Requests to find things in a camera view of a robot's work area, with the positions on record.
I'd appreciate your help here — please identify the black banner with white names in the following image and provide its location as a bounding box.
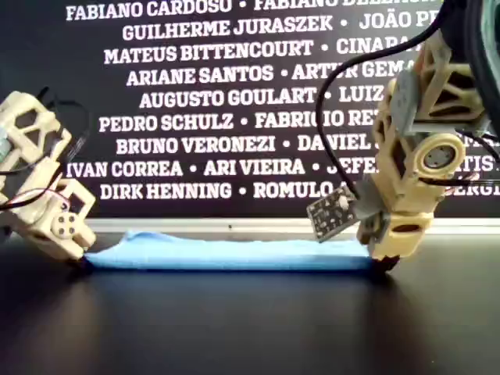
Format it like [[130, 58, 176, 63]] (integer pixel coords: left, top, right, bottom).
[[0, 0, 500, 220]]

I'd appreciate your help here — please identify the aluminium table frame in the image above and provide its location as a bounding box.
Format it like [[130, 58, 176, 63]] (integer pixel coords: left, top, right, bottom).
[[84, 216, 500, 238]]

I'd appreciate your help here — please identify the black wrist camera circuit board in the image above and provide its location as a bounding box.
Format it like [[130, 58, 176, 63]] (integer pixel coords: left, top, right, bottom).
[[306, 185, 359, 243]]

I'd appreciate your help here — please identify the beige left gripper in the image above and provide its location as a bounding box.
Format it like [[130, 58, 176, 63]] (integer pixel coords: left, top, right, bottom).
[[0, 159, 97, 271]]

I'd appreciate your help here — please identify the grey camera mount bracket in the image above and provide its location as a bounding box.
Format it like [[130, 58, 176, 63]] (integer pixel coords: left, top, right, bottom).
[[353, 183, 388, 245]]

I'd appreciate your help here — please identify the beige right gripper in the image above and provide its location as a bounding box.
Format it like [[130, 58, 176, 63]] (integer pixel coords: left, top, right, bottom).
[[369, 171, 446, 273]]

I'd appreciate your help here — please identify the light blue microfibre cloth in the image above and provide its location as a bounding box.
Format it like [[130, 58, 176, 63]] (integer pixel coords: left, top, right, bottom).
[[83, 229, 378, 273]]

